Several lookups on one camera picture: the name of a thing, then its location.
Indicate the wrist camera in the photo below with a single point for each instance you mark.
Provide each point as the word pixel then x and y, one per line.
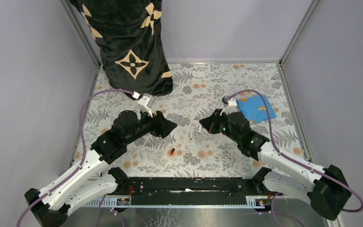
pixel 145 102
pixel 230 105

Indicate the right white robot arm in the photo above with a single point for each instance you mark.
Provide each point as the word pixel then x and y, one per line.
pixel 324 188

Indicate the blue folded cloth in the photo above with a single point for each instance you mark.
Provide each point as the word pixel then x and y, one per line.
pixel 254 110

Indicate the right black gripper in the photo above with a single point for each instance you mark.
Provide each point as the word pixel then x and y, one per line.
pixel 211 122

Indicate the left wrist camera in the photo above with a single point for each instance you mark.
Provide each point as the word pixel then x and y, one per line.
pixel 145 102

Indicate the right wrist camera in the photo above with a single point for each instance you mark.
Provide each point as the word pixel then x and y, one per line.
pixel 230 105

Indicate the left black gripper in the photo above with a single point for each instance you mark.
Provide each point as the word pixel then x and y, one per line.
pixel 161 126

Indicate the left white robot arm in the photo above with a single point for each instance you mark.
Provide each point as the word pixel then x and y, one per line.
pixel 52 204

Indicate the slotted cable duct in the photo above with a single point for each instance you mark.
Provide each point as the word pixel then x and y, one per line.
pixel 194 200

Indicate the white pen red tip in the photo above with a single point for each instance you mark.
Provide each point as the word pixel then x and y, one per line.
pixel 191 132

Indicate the red pen cap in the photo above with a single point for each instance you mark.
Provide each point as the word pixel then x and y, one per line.
pixel 172 152

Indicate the floral table mat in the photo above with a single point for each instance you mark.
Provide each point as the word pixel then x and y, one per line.
pixel 198 90

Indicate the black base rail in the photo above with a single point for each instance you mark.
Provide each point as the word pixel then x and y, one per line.
pixel 234 186

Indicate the black gold patterned robe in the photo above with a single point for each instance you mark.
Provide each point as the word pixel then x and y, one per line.
pixel 128 34

